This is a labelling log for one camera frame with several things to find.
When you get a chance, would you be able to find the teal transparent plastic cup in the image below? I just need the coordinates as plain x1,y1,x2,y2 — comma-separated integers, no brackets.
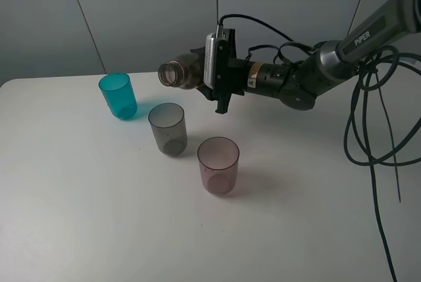
99,73,137,120

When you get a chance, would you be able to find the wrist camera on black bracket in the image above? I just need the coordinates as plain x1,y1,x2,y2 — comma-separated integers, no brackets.
203,24,226,89

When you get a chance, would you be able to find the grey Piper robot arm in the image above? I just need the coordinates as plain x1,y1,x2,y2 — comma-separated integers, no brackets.
193,0,420,114

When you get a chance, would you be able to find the black cable bundle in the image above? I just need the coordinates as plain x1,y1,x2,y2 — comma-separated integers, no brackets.
218,14,421,282

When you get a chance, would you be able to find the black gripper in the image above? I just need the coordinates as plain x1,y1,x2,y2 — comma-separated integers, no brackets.
191,28,247,114

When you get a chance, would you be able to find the brown transparent plastic bottle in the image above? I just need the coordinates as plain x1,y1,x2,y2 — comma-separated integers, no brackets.
158,53,205,90

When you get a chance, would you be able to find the grey transparent plastic cup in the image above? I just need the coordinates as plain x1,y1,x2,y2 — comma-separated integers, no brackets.
148,103,187,156

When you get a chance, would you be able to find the pink transparent plastic cup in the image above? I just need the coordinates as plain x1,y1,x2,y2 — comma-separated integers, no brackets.
197,137,240,196

